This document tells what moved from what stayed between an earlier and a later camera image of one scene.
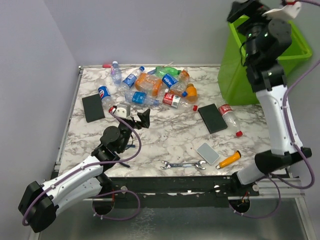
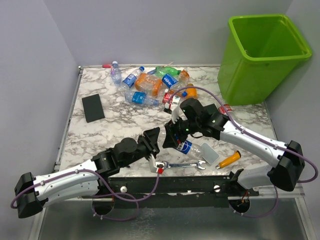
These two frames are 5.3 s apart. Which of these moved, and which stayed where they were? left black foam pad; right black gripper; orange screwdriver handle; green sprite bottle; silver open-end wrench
Moved: right black gripper
Stayed: orange screwdriver handle; left black foam pad; green sprite bottle; silver open-end wrench
